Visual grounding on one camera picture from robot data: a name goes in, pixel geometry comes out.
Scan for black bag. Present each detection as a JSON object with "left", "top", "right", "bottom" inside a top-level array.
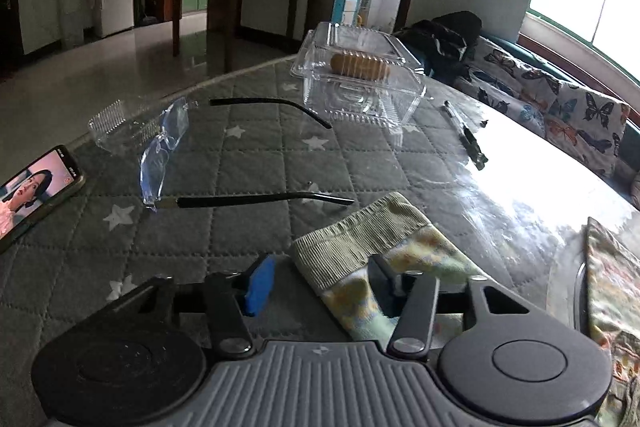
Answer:
[{"left": 395, "top": 11, "right": 483, "bottom": 82}]

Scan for floral patterned cloth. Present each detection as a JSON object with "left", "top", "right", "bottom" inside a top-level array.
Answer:
[{"left": 585, "top": 217, "right": 640, "bottom": 427}]

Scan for blue white appliance box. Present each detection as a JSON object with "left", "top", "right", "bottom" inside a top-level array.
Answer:
[{"left": 334, "top": 0, "right": 371, "bottom": 28}]

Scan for small clear plastic tray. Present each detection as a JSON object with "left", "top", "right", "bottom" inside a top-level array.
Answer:
[{"left": 87, "top": 99, "right": 151, "bottom": 155}]

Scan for butterfly print sofa cover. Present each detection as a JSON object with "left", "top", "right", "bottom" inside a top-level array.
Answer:
[{"left": 452, "top": 34, "right": 632, "bottom": 180}]

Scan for clear plastic clamshell container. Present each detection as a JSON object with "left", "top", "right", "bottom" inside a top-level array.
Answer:
[{"left": 291, "top": 21, "right": 427, "bottom": 138}]

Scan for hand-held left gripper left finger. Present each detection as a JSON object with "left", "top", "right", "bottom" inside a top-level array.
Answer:
[{"left": 107, "top": 254, "right": 277, "bottom": 359}]

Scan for black pen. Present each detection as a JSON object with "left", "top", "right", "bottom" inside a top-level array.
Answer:
[{"left": 442, "top": 101, "right": 487, "bottom": 170}]

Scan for clear safety glasses black temples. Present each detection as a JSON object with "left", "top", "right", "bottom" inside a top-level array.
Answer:
[{"left": 137, "top": 97, "right": 356, "bottom": 212}]

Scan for grey quilted star table cover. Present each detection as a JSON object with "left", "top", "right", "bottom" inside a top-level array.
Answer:
[{"left": 0, "top": 53, "right": 640, "bottom": 427}]

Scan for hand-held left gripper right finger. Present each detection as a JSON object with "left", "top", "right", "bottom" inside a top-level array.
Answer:
[{"left": 368, "top": 254, "right": 532, "bottom": 359}]

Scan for brown bread roll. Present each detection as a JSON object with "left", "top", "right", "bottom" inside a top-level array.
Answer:
[{"left": 330, "top": 51, "right": 391, "bottom": 82}]

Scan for smartphone with lit screen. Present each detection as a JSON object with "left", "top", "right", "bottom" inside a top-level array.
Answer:
[{"left": 0, "top": 144, "right": 86, "bottom": 255}]

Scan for green yellow patterned sock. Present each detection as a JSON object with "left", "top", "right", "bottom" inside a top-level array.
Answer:
[{"left": 291, "top": 192, "right": 493, "bottom": 342}]

